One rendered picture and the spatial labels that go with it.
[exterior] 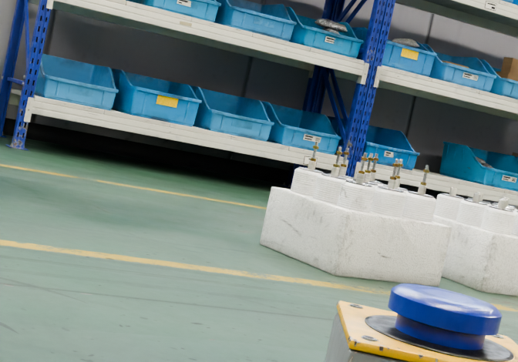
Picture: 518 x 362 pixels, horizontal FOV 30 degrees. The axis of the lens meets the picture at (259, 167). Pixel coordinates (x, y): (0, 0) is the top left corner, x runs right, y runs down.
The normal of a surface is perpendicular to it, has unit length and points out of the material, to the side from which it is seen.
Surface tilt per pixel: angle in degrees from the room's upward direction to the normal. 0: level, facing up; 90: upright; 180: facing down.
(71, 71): 86
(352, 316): 0
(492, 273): 90
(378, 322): 0
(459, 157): 93
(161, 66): 90
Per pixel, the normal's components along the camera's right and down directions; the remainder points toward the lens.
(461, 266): -0.86, -0.15
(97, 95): 0.41, 0.22
